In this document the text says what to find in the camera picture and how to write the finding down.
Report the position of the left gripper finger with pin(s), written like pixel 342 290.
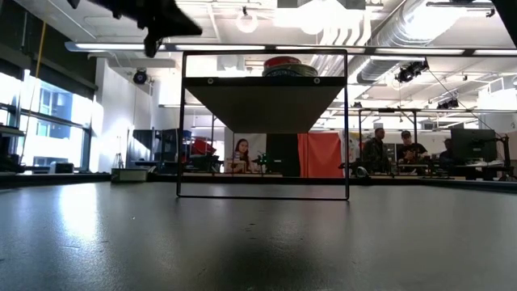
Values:
pixel 161 29
pixel 169 12

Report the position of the long ceiling light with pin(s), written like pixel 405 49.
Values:
pixel 113 46
pixel 497 52
pixel 420 51

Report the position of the round white ceiling lamp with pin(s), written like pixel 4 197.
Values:
pixel 247 23

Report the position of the red background object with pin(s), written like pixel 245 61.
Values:
pixel 200 147

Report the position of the wooden board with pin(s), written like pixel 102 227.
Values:
pixel 262 105

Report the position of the white partition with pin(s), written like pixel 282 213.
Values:
pixel 258 139

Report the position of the person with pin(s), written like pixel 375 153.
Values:
pixel 242 154
pixel 446 153
pixel 375 150
pixel 410 148

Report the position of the wooden box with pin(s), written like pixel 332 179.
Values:
pixel 234 166

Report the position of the black partition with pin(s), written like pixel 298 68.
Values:
pixel 282 155

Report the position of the orange-red partition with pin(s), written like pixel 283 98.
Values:
pixel 321 155

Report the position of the black metal gantry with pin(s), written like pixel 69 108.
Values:
pixel 387 110

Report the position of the black table mat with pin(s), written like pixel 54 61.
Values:
pixel 258 250

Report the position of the black ceiling spotlight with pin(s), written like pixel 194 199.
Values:
pixel 448 104
pixel 406 74

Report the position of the black computer monitor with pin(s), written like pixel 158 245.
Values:
pixel 474 145

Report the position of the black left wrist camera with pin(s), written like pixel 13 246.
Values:
pixel 152 46

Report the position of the black ceiling camera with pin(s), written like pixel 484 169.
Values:
pixel 140 77

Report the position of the black metal table frame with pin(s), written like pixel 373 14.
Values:
pixel 40 180

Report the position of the silver ventilation duct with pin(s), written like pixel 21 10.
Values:
pixel 404 32

